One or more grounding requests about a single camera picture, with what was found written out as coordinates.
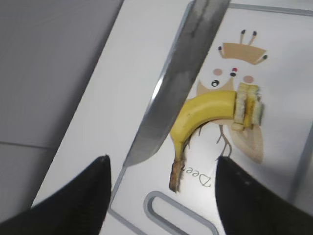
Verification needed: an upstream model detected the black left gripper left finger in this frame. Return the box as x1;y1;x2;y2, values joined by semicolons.
0;155;112;235

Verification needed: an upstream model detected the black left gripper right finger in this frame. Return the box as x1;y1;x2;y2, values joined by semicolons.
215;156;313;235

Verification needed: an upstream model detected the yellow banana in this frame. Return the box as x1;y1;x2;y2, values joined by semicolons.
169;91;237;193

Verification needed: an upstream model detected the knife with white handle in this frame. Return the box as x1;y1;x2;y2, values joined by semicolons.
123;0;230;167

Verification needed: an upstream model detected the cut banana slice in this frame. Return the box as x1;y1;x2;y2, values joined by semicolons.
245;85;264;129
231;83;252;132

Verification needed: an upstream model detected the cut banana slice outer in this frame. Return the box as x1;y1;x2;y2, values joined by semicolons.
245;85;264;129

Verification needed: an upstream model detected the white cutting board grey rim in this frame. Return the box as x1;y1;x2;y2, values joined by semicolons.
109;0;313;235

